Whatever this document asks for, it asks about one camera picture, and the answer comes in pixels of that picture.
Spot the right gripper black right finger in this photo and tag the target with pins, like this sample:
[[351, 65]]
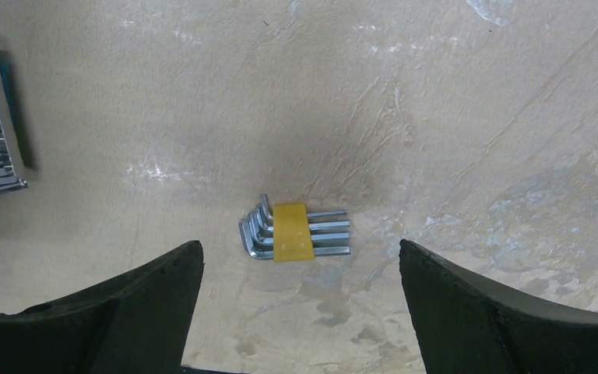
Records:
[[468, 323]]

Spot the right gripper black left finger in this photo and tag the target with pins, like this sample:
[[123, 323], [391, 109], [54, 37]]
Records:
[[136, 322]]

